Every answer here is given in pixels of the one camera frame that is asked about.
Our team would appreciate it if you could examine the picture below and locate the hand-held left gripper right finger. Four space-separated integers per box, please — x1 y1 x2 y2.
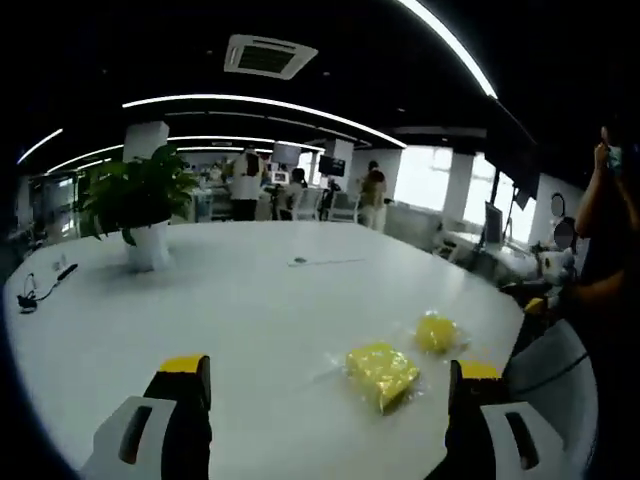
444 359 567 480

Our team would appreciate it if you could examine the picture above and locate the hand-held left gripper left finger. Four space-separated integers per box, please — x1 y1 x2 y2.
79 353 212 480

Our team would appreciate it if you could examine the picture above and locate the yellow round silicone block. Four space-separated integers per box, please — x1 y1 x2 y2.
414 312 459 355

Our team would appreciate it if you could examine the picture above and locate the yellow square silicone block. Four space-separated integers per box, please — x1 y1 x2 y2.
344 341 421 416

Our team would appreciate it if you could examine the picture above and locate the white chair back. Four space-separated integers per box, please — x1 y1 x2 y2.
502 319 601 480

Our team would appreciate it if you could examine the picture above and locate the grey monitor on stand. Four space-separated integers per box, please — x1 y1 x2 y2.
484 201 504 246

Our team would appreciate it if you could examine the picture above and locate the black photo light panel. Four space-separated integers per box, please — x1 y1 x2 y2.
487 142 541 201

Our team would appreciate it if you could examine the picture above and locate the green plant in white pot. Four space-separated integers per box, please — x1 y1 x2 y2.
78 143 199 274

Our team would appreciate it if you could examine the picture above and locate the white office chair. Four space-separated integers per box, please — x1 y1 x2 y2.
293 187 324 221
329 192 362 224

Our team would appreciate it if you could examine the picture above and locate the dark hanging screen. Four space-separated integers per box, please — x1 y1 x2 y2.
272 142 301 164
318 154 347 176

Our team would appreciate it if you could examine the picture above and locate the straight ceiling light strip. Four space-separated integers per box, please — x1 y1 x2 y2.
407 0 499 100

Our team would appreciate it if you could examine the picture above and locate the long curved ceiling light strip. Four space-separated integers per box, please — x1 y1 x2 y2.
122 93 409 149

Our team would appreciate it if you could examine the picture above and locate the ceiling air conditioner vent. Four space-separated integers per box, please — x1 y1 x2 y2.
223 33 319 80

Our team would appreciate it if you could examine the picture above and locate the black plug with cable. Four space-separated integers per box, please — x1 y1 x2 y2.
17 263 80 314

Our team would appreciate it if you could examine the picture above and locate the table cable slot cover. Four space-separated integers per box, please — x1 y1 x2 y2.
287 256 367 268

